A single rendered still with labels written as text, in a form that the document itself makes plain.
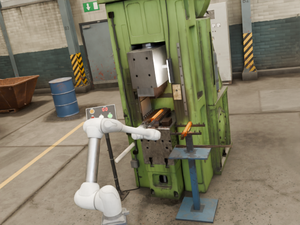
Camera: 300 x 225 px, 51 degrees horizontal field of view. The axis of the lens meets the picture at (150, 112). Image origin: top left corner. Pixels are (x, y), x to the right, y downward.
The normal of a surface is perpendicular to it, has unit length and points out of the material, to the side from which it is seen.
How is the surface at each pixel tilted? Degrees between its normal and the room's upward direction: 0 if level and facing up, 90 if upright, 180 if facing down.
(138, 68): 90
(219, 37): 90
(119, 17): 90
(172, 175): 89
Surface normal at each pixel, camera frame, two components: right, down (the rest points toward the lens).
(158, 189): -0.39, 0.33
